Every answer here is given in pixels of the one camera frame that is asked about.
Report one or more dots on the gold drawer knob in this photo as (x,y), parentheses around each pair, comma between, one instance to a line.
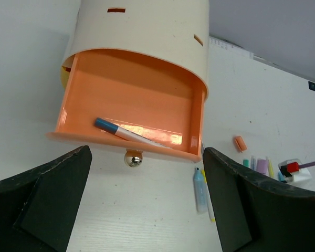
(133,158)

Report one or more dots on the orange pen cap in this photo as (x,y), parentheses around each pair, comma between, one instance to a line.
(240,143)

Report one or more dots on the beige cylindrical drawer organizer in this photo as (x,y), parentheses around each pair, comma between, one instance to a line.
(174,31)

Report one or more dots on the orange top drawer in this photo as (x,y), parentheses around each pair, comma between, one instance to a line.
(148,96)

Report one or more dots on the blue highlighter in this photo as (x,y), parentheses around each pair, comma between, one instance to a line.
(200,192)

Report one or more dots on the blue capped white marker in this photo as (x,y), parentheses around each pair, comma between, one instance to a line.
(123,133)

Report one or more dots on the grey pen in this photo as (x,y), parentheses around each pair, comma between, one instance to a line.
(253,163)

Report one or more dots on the teal capped pen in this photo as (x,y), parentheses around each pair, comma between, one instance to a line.
(246,163)

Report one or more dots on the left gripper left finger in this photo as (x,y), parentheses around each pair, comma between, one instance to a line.
(38,207)

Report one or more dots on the yellow highlighter pen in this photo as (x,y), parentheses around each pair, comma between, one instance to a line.
(270,168)

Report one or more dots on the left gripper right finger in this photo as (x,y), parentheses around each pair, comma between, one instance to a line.
(254,212)

